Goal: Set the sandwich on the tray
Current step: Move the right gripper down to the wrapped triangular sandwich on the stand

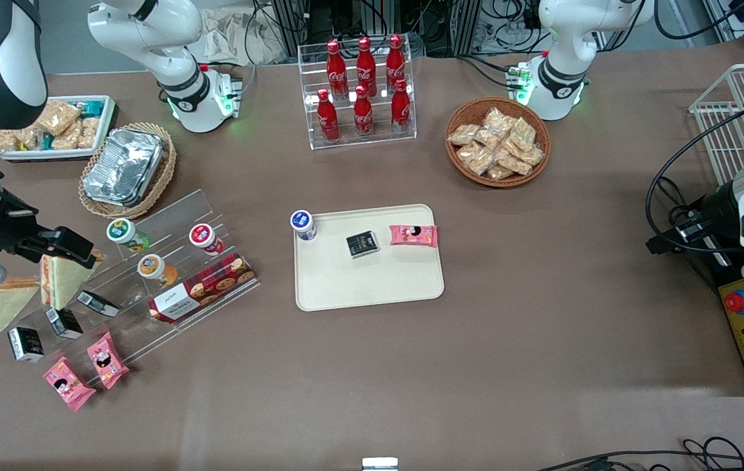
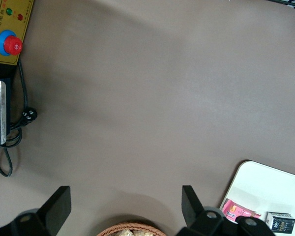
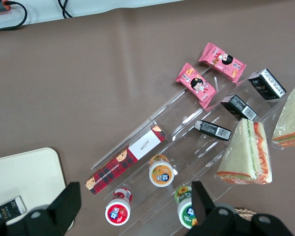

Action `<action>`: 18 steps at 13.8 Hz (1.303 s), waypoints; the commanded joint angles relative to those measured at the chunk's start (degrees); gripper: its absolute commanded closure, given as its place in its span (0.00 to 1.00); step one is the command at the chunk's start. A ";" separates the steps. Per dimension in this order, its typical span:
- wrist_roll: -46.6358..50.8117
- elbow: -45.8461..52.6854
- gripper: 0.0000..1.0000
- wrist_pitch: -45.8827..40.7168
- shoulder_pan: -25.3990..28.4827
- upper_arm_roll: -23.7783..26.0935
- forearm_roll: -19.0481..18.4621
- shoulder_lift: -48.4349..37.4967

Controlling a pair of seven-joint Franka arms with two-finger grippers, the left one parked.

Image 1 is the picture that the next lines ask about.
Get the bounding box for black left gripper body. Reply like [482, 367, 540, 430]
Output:
[671, 183, 740, 254]

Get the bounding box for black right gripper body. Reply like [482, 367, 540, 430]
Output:
[0, 191, 52, 259]

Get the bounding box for triangle sandwich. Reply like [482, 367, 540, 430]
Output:
[40, 253, 104, 312]
[0, 277, 43, 343]

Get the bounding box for white rectangular snack tray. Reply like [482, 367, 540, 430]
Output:
[0, 95, 118, 162]

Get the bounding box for beige serving tray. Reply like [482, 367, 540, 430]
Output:
[294, 203, 446, 312]

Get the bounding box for black chocolate packet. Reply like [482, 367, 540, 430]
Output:
[76, 290, 120, 319]
[345, 231, 380, 259]
[44, 306, 83, 340]
[7, 326, 45, 362]

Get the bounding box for green capped yogurt bottle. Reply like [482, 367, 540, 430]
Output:
[106, 218, 150, 254]

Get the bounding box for orange capped yogurt bottle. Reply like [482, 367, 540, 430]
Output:
[137, 254, 179, 287]

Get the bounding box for stacked foil containers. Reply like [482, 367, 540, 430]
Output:
[82, 128, 166, 209]

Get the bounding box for pink snack packet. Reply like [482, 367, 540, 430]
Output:
[389, 224, 439, 248]
[87, 332, 130, 391]
[43, 357, 97, 413]

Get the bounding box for clear acrylic stepped shelf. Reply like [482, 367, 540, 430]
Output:
[0, 190, 261, 367]

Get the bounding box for light wicker basket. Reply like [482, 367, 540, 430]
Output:
[79, 122, 177, 220]

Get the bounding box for red capped yogurt bottle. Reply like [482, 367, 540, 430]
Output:
[188, 223, 225, 256]

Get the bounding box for red plaid cookie box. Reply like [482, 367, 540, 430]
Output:
[148, 254, 258, 324]

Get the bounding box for blue capped yogurt bottle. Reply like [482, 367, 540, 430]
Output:
[290, 209, 317, 242]

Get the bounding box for brown wicker basket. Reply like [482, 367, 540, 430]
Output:
[445, 97, 552, 189]

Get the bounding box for crumpled beige cloth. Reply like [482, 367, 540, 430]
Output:
[200, 7, 294, 66]

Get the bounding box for red cola bottle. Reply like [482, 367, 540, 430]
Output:
[317, 89, 341, 143]
[386, 34, 406, 92]
[353, 85, 375, 139]
[356, 36, 378, 97]
[326, 39, 349, 100]
[391, 78, 412, 135]

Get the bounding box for clear acrylic bottle rack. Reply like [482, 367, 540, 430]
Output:
[298, 36, 417, 151]

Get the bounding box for black looping cable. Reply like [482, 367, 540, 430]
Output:
[645, 105, 744, 256]

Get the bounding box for white wire basket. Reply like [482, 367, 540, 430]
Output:
[689, 62, 744, 187]

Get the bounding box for black floor cable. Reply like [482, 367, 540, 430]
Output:
[535, 437, 744, 471]

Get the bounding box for black aluminium frame rack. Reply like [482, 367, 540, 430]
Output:
[270, 0, 484, 58]

